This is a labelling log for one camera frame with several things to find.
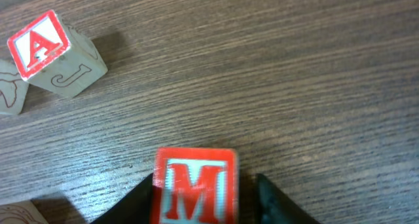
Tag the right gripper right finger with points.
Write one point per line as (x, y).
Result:
(272, 206)

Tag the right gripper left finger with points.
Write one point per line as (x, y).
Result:
(134, 208)

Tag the red letter M block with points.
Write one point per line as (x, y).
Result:
(195, 185)

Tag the red letter U block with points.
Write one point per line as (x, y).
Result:
(23, 212)

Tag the green letter V block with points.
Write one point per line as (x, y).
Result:
(13, 89)

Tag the red letter A block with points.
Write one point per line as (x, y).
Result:
(55, 56)

